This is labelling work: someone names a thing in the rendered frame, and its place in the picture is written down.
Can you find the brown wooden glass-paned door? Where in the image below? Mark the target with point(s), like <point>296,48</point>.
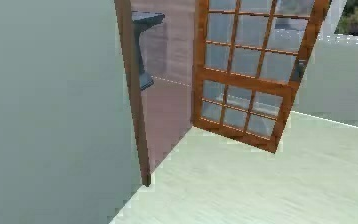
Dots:
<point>247,84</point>

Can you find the window with green view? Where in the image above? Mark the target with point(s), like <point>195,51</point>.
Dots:
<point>355,16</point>

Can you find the dark grey pedestal table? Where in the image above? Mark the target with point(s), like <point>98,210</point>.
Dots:
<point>143,26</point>

